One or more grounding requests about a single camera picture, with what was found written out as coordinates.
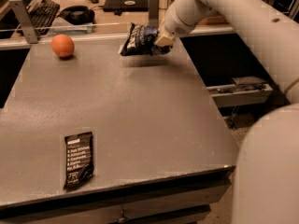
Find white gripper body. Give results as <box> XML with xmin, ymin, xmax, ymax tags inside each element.
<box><xmin>159</xmin><ymin>0</ymin><xmax>216</xmax><ymax>38</ymax></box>

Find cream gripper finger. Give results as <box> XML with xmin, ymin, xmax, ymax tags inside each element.
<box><xmin>154</xmin><ymin>32</ymin><xmax>176</xmax><ymax>47</ymax></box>

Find blue chip bag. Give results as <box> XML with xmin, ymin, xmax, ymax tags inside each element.
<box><xmin>119</xmin><ymin>23</ymin><xmax>172</xmax><ymax>56</ymax></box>

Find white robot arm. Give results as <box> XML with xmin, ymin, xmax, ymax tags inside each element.
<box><xmin>155</xmin><ymin>0</ymin><xmax>299</xmax><ymax>224</ymax></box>

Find cardboard box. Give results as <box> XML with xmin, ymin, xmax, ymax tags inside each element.
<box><xmin>199</xmin><ymin>15</ymin><xmax>227</xmax><ymax>25</ymax></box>

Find black laptop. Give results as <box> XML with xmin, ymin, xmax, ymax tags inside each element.
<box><xmin>103</xmin><ymin>0</ymin><xmax>149</xmax><ymax>12</ymax></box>

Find black headphones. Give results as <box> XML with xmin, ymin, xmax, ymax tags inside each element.
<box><xmin>59</xmin><ymin>6</ymin><xmax>94</xmax><ymax>25</ymax></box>

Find orange fruit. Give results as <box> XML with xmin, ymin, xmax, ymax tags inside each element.
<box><xmin>51</xmin><ymin>35</ymin><xmax>75</xmax><ymax>58</ymax></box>

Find black keyboard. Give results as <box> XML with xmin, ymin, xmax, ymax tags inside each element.
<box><xmin>27</xmin><ymin>0</ymin><xmax>60</xmax><ymax>35</ymax></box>

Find black snack bar wrapper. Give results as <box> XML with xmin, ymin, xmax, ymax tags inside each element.
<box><xmin>64</xmin><ymin>132</ymin><xmax>94</xmax><ymax>189</ymax></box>

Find glass divider panel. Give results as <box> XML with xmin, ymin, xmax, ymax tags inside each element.
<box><xmin>0</xmin><ymin>21</ymin><xmax>131</xmax><ymax>46</ymax></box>

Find middle metal bracket post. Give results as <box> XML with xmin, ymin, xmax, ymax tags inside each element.
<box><xmin>148</xmin><ymin>0</ymin><xmax>159</xmax><ymax>28</ymax></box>

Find grey metal shelf rail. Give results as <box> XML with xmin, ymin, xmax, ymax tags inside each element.
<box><xmin>207</xmin><ymin>77</ymin><xmax>273</xmax><ymax>108</ymax></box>

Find left metal bracket post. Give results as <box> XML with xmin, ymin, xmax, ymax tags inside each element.
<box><xmin>9</xmin><ymin>0</ymin><xmax>39</xmax><ymax>44</ymax></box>

